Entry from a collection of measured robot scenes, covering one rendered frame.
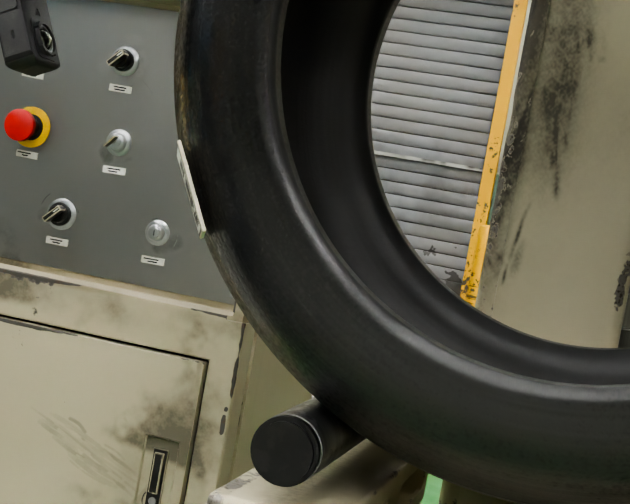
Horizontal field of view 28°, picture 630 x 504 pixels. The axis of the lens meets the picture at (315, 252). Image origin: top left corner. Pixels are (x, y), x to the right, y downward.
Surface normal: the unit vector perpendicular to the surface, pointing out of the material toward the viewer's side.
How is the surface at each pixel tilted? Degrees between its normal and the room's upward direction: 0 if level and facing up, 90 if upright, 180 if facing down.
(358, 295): 99
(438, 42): 90
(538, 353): 80
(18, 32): 88
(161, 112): 90
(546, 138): 90
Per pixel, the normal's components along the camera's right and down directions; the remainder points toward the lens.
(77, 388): -0.25, 0.00
